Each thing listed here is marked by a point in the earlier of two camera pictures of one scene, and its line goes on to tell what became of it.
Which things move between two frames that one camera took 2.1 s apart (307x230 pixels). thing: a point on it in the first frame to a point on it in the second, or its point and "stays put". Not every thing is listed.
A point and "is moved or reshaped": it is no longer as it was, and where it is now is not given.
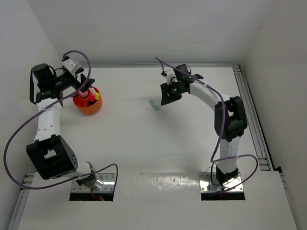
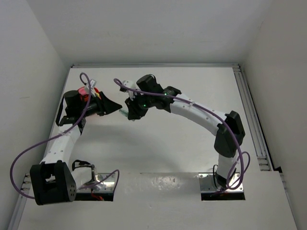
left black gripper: x=76 y=84 to x=105 y=106
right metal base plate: x=208 y=183 stays put
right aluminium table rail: x=255 y=126 stays put
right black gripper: x=168 y=97 to x=134 y=112
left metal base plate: x=108 y=180 stays put
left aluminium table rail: x=15 y=220 stays put
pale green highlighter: x=154 y=105 is moved or reshaped
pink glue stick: x=83 y=94 stays put
